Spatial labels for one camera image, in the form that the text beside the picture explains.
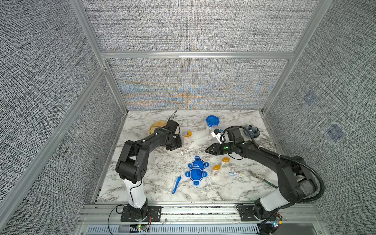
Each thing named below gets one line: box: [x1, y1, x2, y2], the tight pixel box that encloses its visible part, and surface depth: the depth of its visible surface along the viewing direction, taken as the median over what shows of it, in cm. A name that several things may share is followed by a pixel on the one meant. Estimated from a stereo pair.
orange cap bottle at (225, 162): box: [221, 157, 231, 168], surface depth 83 cm
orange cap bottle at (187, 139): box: [183, 130, 192, 148], surface depth 93 cm
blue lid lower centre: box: [185, 167, 208, 186], surface depth 87 cm
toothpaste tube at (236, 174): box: [228, 171, 246, 177], surface depth 87 cm
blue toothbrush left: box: [171, 175, 182, 195], surface depth 85 cm
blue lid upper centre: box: [188, 155, 210, 171], surface depth 92 cm
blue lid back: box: [205, 115, 220, 128], surface depth 99 cm
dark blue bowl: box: [242, 124, 260, 139], surface depth 105 cm
